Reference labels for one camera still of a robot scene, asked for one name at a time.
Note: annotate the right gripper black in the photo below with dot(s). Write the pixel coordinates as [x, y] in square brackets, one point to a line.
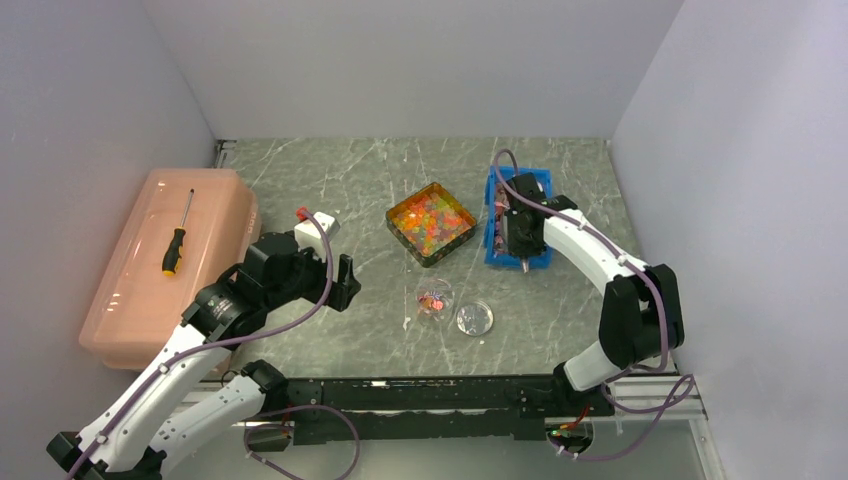
[518, 249]

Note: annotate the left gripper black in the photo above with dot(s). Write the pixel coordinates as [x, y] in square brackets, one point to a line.
[340, 292]

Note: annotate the clear plastic cup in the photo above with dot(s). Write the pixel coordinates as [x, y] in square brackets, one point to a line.
[434, 299]

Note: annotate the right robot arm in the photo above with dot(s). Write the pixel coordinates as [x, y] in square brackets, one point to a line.
[641, 315]

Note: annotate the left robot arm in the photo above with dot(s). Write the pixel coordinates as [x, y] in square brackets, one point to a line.
[141, 436]

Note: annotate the blue bin of lollipops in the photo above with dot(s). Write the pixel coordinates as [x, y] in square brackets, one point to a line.
[496, 202]

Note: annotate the candy tin with gummies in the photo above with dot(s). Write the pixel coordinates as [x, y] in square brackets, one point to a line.
[431, 224]

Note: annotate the clear round lid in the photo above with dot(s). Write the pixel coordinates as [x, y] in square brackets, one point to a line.
[474, 318]

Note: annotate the pink plastic storage box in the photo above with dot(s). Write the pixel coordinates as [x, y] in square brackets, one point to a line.
[136, 307]

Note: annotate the yellow black screwdriver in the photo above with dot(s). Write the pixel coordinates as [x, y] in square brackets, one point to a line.
[173, 255]

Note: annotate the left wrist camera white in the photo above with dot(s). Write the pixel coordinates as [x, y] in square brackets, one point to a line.
[313, 229]

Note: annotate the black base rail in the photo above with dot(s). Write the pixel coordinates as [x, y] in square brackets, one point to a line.
[527, 407]

